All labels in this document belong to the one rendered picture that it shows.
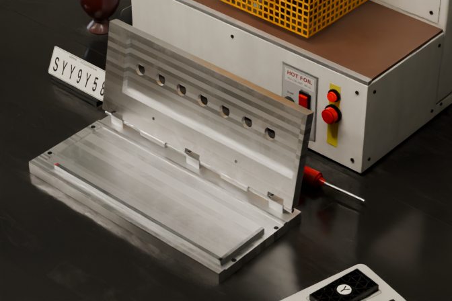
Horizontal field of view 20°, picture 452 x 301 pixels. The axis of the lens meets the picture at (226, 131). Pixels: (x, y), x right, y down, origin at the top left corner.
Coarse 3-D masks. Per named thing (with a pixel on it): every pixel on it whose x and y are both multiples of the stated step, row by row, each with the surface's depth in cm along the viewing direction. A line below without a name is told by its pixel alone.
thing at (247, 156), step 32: (128, 32) 220; (128, 64) 224; (160, 64) 218; (192, 64) 212; (128, 96) 224; (160, 96) 221; (192, 96) 216; (224, 96) 211; (256, 96) 204; (160, 128) 221; (192, 128) 216; (224, 128) 213; (256, 128) 208; (288, 128) 203; (224, 160) 213; (256, 160) 209; (288, 160) 205; (288, 192) 206
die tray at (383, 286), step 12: (360, 264) 200; (336, 276) 198; (372, 276) 198; (312, 288) 196; (384, 288) 196; (288, 300) 194; (300, 300) 194; (360, 300) 194; (372, 300) 194; (384, 300) 194; (396, 300) 194
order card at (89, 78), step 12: (60, 48) 243; (60, 60) 243; (72, 60) 241; (84, 60) 239; (48, 72) 245; (60, 72) 243; (72, 72) 241; (84, 72) 240; (96, 72) 238; (72, 84) 242; (84, 84) 240; (96, 84) 238; (96, 96) 238
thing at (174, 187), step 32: (96, 128) 228; (128, 128) 229; (32, 160) 220; (64, 160) 221; (96, 160) 221; (128, 160) 221; (160, 160) 221; (192, 160) 219; (64, 192) 217; (128, 192) 214; (160, 192) 214; (192, 192) 214; (224, 192) 213; (256, 192) 211; (128, 224) 208; (192, 224) 207; (224, 224) 207; (256, 224) 207; (288, 224) 208; (192, 256) 200
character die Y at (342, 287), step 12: (348, 276) 196; (360, 276) 196; (324, 288) 194; (336, 288) 194; (348, 288) 194; (360, 288) 194; (372, 288) 194; (312, 300) 193; (324, 300) 193; (336, 300) 193; (348, 300) 192
